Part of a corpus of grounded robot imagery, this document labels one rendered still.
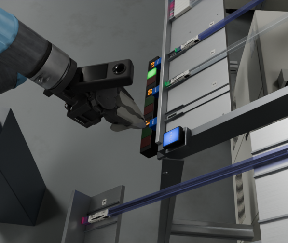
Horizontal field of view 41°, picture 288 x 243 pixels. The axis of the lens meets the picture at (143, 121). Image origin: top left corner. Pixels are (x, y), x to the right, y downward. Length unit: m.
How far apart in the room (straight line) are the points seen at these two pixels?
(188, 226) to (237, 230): 0.16
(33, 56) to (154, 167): 1.15
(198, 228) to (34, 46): 0.83
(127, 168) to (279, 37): 0.84
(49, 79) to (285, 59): 0.86
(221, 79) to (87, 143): 1.02
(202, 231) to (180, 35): 0.61
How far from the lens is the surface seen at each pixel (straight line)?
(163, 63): 1.09
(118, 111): 0.74
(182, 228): 1.27
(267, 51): 1.35
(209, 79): 0.95
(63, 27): 2.40
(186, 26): 1.17
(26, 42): 0.66
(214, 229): 1.28
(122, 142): 1.80
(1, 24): 0.66
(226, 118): 0.82
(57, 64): 0.68
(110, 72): 0.68
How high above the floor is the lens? 1.50
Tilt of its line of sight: 53 degrees down
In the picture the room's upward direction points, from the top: straight up
